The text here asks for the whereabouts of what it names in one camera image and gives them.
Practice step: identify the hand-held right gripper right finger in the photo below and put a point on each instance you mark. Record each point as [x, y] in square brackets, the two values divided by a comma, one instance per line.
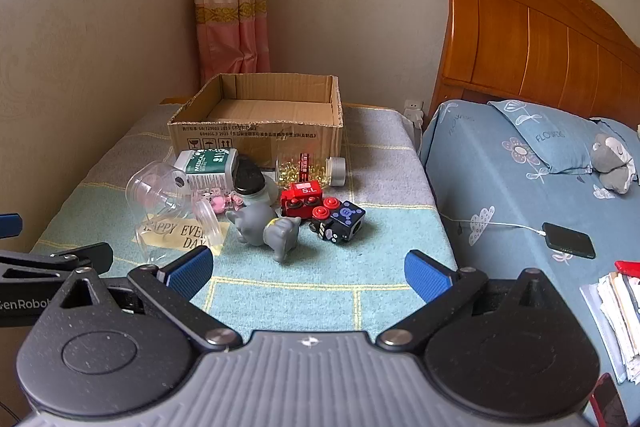
[425, 274]

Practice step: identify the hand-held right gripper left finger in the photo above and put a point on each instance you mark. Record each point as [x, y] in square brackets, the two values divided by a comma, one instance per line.
[192, 269]

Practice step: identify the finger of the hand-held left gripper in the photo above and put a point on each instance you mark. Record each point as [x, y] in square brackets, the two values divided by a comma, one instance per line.
[30, 264]
[10, 226]

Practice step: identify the clear lettered plastic jar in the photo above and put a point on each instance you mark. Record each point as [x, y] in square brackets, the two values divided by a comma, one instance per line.
[170, 232]

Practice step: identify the grey toy elephant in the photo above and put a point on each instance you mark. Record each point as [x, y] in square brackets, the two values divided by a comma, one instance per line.
[280, 239]
[252, 224]

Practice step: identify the black blue toy train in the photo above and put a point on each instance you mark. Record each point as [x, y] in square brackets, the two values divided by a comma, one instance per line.
[345, 222]

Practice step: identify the white green medicine bottle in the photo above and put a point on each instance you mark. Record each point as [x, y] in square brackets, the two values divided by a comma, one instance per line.
[207, 164]

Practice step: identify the red toy train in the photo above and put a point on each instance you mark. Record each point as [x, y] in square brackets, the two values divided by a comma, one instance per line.
[300, 197]

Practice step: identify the cardboard box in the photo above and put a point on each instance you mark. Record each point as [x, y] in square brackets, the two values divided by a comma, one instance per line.
[260, 139]

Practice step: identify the pink toy pig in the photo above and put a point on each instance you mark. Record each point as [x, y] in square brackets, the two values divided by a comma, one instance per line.
[220, 203]

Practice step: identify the blue floral bedsheet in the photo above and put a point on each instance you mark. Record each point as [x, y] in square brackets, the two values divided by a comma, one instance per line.
[500, 267]

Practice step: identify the checked blanket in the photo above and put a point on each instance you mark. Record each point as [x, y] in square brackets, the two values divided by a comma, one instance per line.
[390, 187]

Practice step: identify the frosted jar with black lid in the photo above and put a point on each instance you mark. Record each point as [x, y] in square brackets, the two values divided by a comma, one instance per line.
[250, 177]

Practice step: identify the dark smartphone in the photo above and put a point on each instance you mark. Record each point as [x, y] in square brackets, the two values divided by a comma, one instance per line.
[570, 241]

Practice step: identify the clear jar of yellow capsules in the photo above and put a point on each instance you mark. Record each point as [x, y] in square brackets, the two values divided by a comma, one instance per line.
[310, 169]

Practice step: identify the white charger plug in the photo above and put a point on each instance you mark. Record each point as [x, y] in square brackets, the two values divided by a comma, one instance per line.
[417, 119]

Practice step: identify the blue floral pillow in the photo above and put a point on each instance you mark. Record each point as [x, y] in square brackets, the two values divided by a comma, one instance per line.
[555, 142]

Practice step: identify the stack of papers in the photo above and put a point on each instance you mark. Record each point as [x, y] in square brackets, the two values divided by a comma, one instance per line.
[617, 317]

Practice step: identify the red flat object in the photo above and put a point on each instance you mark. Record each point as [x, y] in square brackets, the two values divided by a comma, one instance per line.
[629, 268]

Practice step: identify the grey plush toy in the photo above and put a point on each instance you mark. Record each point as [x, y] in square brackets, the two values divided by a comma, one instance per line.
[612, 159]

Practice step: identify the dark red phone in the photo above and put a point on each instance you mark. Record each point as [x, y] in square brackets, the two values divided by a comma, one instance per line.
[607, 402]

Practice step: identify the wooden bed headboard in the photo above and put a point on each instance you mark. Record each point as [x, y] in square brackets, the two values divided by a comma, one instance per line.
[530, 37]

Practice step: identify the white wall socket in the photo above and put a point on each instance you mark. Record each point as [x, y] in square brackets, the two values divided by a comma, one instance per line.
[413, 104]

